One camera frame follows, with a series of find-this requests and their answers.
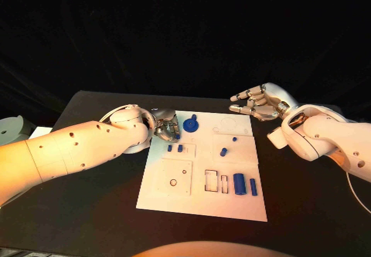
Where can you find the white round device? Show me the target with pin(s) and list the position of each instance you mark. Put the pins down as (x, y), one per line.
(13, 130)

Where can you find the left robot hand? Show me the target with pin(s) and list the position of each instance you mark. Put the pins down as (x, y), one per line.
(165, 122)

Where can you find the thin long blue cylinder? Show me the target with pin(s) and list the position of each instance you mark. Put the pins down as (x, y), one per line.
(253, 187)

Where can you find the thick blue cylinder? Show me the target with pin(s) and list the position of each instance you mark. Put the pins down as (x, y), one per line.
(240, 184)

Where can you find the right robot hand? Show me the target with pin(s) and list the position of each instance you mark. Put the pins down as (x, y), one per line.
(269, 100)

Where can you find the white box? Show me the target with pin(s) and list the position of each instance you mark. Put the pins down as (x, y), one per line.
(41, 131)

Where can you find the white task board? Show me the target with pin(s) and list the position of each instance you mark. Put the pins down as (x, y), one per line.
(202, 200)

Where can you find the short blue cylinder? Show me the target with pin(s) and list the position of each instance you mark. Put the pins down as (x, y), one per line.
(223, 152)

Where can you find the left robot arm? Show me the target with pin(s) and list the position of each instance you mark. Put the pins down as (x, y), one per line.
(72, 148)

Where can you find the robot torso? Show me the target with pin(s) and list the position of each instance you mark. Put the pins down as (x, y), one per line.
(214, 250)

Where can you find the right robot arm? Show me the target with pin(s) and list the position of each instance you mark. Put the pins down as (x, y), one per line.
(324, 132)

